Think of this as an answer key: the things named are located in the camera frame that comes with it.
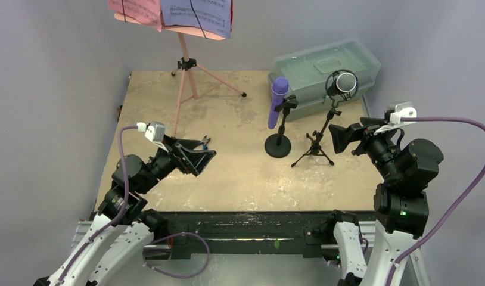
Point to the blue-handled pliers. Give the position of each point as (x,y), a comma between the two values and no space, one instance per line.
(203,143)

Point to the purple microphone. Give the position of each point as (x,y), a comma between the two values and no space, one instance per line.
(279,89)

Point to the silver condenser microphone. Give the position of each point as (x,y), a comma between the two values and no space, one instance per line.
(341,86)

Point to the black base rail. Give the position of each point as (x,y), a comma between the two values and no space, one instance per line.
(308,233)

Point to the blue sheet music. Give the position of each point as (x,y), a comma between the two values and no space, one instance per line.
(210,16)

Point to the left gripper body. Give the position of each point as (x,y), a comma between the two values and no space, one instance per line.
(166,161)

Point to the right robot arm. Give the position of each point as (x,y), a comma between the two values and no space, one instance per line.
(400,202)

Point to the black tripod mic stand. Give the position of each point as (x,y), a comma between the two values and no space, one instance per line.
(316,137)

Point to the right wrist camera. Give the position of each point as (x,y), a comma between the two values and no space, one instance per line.
(398,115)

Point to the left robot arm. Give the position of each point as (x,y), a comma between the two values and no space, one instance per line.
(124,205)

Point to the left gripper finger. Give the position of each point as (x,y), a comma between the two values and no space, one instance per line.
(188,143)
(193,161)

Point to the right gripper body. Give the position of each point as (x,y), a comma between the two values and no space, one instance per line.
(363,134)

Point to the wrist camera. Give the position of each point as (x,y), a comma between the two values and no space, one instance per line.
(155,132)
(398,115)

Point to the black round-base mic stand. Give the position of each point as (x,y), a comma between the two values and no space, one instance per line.
(278,145)

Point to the pink music stand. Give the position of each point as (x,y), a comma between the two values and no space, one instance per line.
(185,66)

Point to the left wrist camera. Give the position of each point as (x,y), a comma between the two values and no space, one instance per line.
(155,132)

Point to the translucent plastic storage box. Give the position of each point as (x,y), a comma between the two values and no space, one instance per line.
(307,71)

